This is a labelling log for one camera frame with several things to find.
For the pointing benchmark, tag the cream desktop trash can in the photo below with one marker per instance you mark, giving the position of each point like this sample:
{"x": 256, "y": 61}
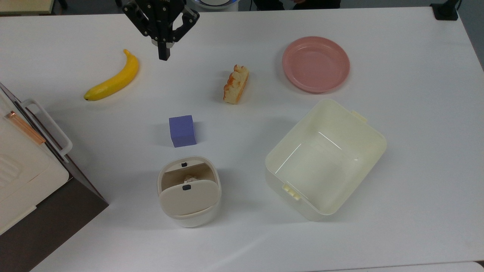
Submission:
{"x": 196, "y": 221}

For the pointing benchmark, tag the copper strip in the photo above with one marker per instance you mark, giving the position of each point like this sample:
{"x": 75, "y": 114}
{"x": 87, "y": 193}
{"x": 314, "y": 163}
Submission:
{"x": 24, "y": 127}

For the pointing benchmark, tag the beige trash can lid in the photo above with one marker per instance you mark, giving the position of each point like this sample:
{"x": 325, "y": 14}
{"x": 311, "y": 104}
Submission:
{"x": 189, "y": 200}

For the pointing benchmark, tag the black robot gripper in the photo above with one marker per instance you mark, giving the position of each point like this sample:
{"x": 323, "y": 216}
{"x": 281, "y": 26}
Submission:
{"x": 162, "y": 19}

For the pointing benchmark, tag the pink plastic plate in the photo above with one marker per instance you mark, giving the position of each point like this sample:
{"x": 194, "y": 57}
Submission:
{"x": 315, "y": 64}

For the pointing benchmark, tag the wooden side table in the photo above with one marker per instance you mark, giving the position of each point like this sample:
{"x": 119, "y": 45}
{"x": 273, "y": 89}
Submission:
{"x": 24, "y": 5}

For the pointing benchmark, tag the yellow banana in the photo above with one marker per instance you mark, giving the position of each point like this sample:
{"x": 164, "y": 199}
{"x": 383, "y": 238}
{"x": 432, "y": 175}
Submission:
{"x": 117, "y": 79}

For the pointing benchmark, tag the cream plastic storage box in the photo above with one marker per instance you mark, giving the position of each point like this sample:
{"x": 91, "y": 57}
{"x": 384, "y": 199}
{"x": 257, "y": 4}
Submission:
{"x": 325, "y": 170}

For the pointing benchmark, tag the cream cabinet top box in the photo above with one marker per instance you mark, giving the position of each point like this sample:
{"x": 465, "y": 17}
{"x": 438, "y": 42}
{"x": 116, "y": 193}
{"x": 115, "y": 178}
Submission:
{"x": 22, "y": 177}

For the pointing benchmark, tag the black table clamp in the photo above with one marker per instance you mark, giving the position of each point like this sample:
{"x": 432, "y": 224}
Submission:
{"x": 445, "y": 11}

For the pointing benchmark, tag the crumpled paper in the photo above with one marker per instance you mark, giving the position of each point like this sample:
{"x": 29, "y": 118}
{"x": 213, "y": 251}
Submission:
{"x": 191, "y": 177}

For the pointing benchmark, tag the dark brown cabinet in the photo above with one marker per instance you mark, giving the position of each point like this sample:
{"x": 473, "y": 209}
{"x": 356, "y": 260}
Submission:
{"x": 49, "y": 226}

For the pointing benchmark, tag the purple foam cube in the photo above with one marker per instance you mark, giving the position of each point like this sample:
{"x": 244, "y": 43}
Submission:
{"x": 182, "y": 132}

